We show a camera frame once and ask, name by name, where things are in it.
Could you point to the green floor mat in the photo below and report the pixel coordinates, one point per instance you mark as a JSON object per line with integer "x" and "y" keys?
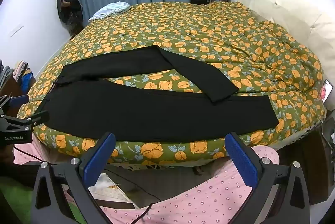
{"x": 13, "y": 195}

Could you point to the dark hanging bag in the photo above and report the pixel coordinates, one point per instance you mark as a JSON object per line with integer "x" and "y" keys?
{"x": 73, "y": 19}

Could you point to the smartphone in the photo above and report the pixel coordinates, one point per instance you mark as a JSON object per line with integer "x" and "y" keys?
{"x": 326, "y": 91}

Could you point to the cream padded headboard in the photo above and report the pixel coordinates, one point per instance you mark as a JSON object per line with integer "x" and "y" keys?
{"x": 282, "y": 9}

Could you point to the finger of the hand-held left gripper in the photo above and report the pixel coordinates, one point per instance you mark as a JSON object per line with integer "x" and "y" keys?
{"x": 19, "y": 99}
{"x": 36, "y": 118}

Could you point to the black pants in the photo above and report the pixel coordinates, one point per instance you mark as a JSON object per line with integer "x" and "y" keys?
{"x": 157, "y": 114}

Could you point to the brown wooden cabinet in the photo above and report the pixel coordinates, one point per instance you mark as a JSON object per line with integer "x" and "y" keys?
{"x": 11, "y": 85}

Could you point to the blue cloth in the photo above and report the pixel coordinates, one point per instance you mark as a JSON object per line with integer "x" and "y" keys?
{"x": 26, "y": 82}

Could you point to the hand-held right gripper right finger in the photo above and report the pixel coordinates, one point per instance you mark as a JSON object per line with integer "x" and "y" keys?
{"x": 240, "y": 161}

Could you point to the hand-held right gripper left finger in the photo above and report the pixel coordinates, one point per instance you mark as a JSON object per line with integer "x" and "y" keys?
{"x": 99, "y": 158}

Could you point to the pale patterned bag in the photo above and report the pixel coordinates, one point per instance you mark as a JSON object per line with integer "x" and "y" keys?
{"x": 107, "y": 187}

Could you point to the dark bedside furniture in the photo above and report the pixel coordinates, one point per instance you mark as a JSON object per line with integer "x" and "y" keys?
{"x": 319, "y": 166}

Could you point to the white pillow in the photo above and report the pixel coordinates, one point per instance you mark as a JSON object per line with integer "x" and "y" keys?
{"x": 110, "y": 9}

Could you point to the grey cloth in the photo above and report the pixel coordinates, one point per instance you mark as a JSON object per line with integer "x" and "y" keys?
{"x": 5, "y": 73}

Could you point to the green floral blanket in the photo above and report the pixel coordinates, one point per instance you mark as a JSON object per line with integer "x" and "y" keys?
{"x": 209, "y": 30}

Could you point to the beige cloth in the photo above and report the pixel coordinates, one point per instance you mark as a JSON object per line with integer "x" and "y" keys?
{"x": 21, "y": 69}

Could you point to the pink dotted pajama pants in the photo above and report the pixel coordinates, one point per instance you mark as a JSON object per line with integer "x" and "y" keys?
{"x": 209, "y": 200}

